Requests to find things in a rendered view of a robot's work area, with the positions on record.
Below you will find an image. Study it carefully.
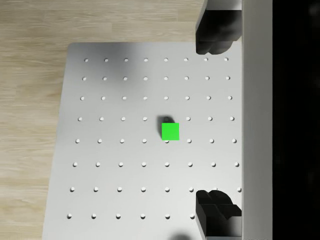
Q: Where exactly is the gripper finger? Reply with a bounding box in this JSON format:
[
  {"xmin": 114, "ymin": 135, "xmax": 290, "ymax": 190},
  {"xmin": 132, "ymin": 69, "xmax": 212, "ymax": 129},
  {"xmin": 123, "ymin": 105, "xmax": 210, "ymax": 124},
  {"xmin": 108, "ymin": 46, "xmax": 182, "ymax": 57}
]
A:
[
  {"xmin": 195, "ymin": 189, "xmax": 243, "ymax": 238},
  {"xmin": 195, "ymin": 0, "xmax": 243, "ymax": 56}
]

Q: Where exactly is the green cube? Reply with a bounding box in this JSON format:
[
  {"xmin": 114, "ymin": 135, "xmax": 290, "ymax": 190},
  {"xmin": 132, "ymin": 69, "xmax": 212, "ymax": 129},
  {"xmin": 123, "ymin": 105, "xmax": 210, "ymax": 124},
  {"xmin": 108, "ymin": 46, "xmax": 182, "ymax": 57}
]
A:
[{"xmin": 161, "ymin": 122, "xmax": 180, "ymax": 141}]

